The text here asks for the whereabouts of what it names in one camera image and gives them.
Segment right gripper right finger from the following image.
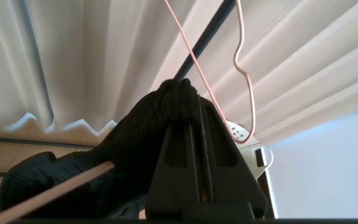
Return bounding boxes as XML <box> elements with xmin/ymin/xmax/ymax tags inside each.
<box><xmin>200</xmin><ymin>98</ymin><xmax>269</xmax><ymax>218</ymax></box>

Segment pink clothes hanger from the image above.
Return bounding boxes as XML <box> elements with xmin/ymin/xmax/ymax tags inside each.
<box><xmin>164</xmin><ymin>0</ymin><xmax>257</xmax><ymax>146</ymax></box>
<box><xmin>0</xmin><ymin>161</ymin><xmax>115</xmax><ymax>223</ymax></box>

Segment black shorts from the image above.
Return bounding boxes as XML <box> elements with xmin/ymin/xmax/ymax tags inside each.
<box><xmin>0</xmin><ymin>78</ymin><xmax>202</xmax><ymax>218</ymax></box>

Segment white laundry basket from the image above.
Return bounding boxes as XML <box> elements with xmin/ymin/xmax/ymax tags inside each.
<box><xmin>225</xmin><ymin>119</ymin><xmax>273</xmax><ymax>180</ymax></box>

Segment black clothes rack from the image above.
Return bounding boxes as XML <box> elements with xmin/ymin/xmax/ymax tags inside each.
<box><xmin>0</xmin><ymin>0</ymin><xmax>236</xmax><ymax>178</ymax></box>

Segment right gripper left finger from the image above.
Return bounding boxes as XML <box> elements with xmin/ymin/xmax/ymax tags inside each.
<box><xmin>146</xmin><ymin>121</ymin><xmax>202</xmax><ymax>218</ymax></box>

